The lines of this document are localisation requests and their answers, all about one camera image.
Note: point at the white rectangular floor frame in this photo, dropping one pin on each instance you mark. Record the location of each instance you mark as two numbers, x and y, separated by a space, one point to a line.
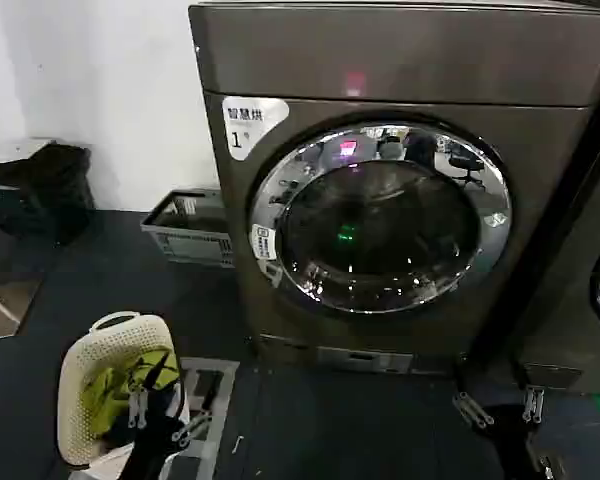
225 395

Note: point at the small white door sticker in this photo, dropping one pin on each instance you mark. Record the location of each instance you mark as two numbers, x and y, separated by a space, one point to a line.
263 242

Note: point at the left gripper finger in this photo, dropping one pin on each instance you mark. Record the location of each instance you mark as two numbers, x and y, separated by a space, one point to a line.
155 380
192 429

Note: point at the grey dryer with plain front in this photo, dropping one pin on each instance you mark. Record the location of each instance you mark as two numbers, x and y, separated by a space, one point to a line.
555 300

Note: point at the yellow-green garment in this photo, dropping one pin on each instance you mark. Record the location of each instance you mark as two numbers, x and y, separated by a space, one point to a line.
105 395

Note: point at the white label sticker with print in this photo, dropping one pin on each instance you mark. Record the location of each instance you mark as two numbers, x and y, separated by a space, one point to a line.
245 125

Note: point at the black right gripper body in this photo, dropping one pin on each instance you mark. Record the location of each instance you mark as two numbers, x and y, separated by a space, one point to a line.
505 425

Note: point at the grey front-load dryer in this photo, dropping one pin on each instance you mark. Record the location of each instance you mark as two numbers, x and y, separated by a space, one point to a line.
430 60

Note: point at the brown flat floor board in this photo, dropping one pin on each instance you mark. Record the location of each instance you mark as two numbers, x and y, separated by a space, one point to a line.
10 305

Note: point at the grey plastic slotted crate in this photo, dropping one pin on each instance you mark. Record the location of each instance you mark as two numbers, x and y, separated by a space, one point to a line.
195 245

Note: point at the round glass dryer door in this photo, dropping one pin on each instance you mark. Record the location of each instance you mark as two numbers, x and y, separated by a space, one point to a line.
380 225

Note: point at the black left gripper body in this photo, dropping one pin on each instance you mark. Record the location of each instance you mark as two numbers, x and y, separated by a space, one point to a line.
152 445

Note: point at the cream perforated laundry basket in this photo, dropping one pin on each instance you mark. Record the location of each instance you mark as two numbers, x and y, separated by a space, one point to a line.
80 380

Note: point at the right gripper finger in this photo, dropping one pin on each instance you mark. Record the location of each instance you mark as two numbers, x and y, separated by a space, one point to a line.
472 409
533 404

